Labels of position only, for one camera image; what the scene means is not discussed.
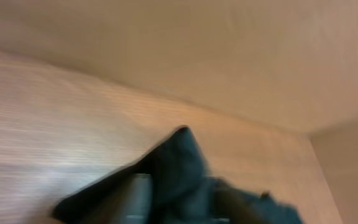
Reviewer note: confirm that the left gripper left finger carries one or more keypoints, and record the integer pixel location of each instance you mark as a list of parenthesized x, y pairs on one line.
[(132, 200)]

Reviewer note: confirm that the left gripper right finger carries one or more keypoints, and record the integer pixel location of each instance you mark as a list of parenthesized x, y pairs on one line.
[(228, 207)]

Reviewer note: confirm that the black t-shirt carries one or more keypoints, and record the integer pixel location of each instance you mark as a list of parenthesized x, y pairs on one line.
[(181, 190)]

